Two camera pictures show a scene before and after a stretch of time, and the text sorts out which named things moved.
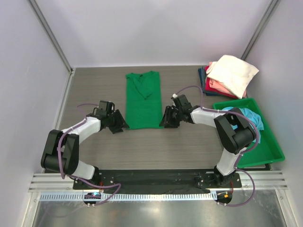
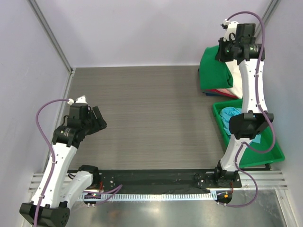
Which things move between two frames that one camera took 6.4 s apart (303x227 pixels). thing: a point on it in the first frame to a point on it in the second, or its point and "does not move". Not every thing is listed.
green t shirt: (143, 100) to (214, 74)
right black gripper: (167, 120) to (220, 55)
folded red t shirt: (209, 88) does not move
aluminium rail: (63, 182) does not move
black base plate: (156, 179) does not move
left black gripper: (120, 122) to (99, 122)
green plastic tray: (268, 151) does not move
